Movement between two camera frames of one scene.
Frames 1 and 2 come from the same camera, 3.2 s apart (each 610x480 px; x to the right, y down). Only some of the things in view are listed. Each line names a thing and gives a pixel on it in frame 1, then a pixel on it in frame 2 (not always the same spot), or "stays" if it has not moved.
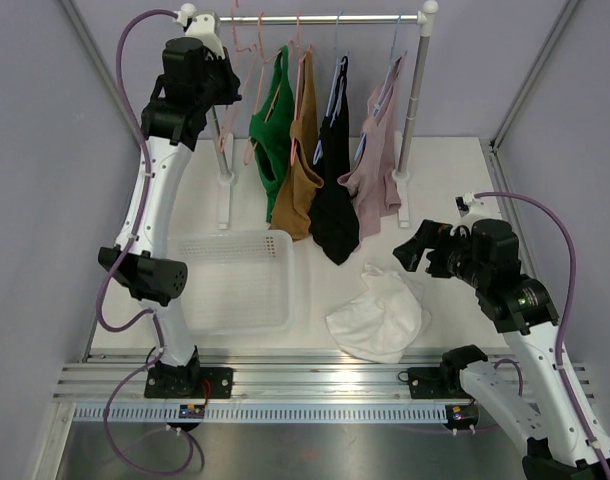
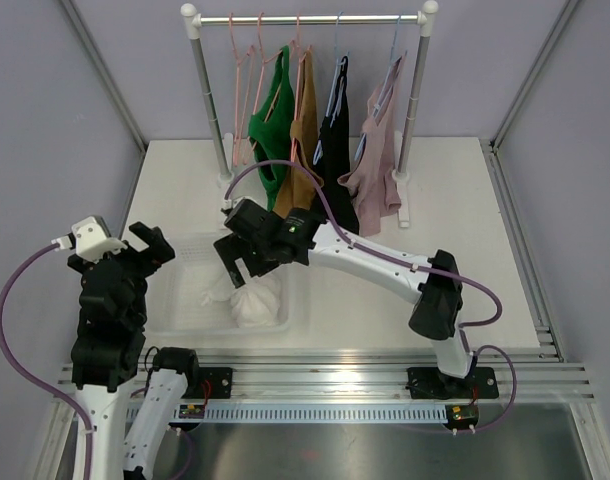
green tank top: (269, 136) stays
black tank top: (333, 204) stays
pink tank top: (375, 185) stays
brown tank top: (293, 211) stays
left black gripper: (230, 80) -> (158, 246)
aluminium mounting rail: (273, 379) stays
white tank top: (384, 321) -> (255, 304)
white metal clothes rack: (401, 174) stays
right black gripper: (433, 235) -> (232, 248)
